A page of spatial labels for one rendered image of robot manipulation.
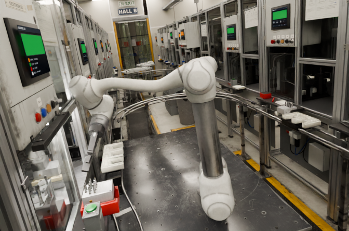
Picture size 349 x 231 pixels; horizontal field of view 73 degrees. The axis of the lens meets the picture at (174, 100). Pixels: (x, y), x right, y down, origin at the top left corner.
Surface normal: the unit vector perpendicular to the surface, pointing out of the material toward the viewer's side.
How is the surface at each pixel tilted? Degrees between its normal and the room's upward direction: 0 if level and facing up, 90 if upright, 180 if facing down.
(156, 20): 90
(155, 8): 90
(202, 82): 83
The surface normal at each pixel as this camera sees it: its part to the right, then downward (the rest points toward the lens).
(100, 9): 0.22, 0.22
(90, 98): 0.27, 0.62
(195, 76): -0.09, 0.17
